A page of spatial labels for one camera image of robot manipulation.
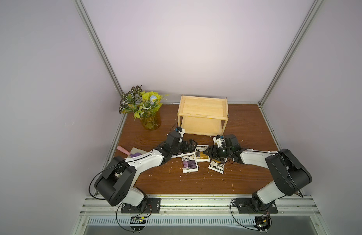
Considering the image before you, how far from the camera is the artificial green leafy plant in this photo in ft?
2.93

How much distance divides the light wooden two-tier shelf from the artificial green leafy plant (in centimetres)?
14

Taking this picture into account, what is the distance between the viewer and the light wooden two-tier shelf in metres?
0.87
